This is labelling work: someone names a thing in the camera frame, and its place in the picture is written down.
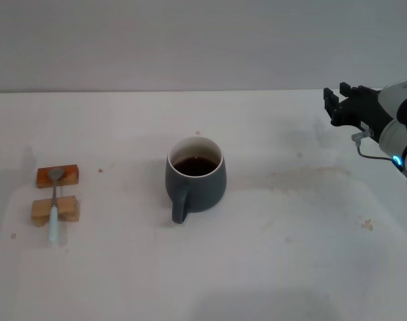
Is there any light wooden block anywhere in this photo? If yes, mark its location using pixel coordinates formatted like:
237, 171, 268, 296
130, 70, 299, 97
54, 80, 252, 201
31, 195, 81, 227

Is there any grey right wrist cable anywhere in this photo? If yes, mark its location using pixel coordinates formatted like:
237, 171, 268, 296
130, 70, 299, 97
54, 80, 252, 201
351, 129, 407, 185

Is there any grey ceramic cup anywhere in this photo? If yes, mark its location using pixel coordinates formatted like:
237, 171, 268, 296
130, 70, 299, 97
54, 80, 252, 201
165, 136, 228, 225

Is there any spoon with white handle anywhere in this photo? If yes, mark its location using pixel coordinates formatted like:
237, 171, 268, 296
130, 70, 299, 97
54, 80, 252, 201
48, 168, 66, 244

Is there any reddish brown wooden block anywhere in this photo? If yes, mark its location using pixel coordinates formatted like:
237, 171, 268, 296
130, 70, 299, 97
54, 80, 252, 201
35, 163, 80, 189

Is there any dark coffee liquid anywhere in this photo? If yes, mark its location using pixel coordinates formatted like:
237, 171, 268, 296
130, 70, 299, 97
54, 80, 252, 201
172, 155, 218, 177

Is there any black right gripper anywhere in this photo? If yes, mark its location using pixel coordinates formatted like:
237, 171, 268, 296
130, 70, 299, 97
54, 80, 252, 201
323, 82, 392, 143

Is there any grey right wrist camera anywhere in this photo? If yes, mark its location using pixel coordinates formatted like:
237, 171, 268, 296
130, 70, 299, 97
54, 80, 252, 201
379, 76, 407, 133

